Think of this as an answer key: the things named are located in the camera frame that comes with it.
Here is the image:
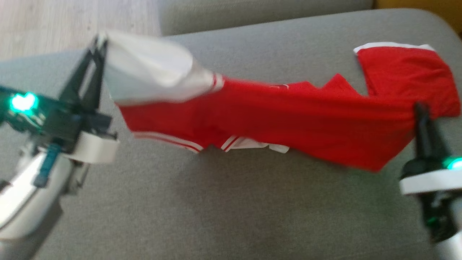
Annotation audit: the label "red shorts with white stripe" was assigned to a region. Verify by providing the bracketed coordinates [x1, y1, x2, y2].
[353, 42, 461, 120]

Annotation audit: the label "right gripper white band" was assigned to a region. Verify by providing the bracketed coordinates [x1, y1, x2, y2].
[398, 102, 462, 196]

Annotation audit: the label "large grey sofa seat cushion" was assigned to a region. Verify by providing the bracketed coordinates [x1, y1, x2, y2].
[0, 8, 462, 260]

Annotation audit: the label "red white sports jersey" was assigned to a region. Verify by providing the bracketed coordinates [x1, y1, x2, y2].
[103, 30, 423, 172]

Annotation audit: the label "teal left camera cable plug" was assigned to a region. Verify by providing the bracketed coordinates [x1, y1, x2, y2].
[34, 144, 61, 187]

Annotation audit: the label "yellow upholstered sofa part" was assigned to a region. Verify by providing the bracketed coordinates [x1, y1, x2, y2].
[374, 0, 462, 35]

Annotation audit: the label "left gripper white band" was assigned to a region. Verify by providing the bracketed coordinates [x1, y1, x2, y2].
[59, 36, 120, 164]

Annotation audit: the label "small grey sofa cushion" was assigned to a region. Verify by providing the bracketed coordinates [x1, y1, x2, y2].
[159, 0, 374, 36]

